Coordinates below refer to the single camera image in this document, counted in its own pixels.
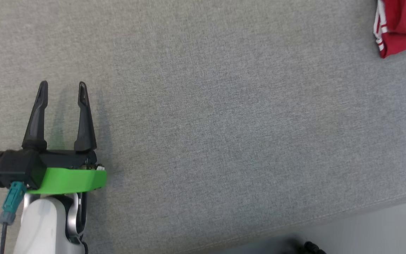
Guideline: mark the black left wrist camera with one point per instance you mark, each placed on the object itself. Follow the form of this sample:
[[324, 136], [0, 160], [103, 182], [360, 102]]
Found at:
[[9, 168]]

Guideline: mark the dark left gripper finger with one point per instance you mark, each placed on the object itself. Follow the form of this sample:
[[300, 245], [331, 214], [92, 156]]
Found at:
[[85, 130], [37, 123]]

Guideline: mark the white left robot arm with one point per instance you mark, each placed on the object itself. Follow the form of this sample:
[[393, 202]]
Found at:
[[41, 225]]

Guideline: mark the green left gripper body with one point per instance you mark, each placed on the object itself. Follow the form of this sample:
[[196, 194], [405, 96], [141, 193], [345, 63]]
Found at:
[[69, 180]]

